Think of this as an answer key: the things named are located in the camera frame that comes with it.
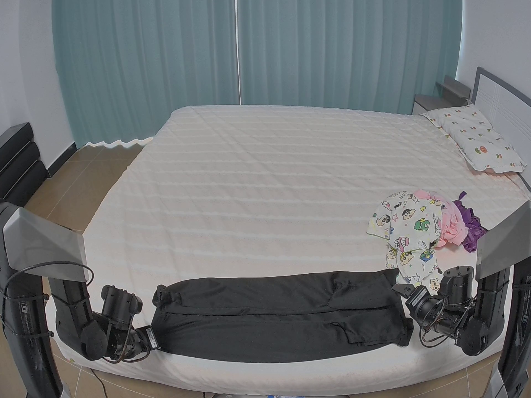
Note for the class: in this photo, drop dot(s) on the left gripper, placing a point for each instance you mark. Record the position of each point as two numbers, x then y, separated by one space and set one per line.
152 337

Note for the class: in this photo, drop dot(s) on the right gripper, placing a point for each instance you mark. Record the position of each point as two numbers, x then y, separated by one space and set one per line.
417 299

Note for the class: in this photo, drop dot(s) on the black T-shirt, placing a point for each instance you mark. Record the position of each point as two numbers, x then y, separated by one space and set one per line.
269 297

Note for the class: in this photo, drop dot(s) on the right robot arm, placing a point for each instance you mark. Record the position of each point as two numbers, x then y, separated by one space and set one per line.
506 243

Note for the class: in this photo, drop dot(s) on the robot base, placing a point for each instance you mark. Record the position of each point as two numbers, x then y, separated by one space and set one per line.
249 396

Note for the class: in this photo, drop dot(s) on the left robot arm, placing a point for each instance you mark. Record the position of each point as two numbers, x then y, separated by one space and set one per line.
41 238

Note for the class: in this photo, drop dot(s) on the white printed pyjama top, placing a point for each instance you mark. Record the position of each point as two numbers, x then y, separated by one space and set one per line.
408 222

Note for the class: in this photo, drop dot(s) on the pink garment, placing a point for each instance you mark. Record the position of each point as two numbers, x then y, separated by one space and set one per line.
452 228

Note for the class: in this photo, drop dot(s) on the purple garment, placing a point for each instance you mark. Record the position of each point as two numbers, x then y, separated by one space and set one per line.
473 226

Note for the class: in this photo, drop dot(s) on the white printed pillow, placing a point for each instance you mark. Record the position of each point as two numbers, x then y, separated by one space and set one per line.
477 139

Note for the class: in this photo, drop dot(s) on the bed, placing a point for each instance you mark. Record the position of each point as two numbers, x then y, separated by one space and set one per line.
269 172

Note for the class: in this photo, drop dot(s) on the grey bedside table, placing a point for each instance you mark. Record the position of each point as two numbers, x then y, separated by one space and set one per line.
427 102

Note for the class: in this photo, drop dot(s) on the black chest of drawers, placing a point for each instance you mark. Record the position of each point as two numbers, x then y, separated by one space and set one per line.
18 164

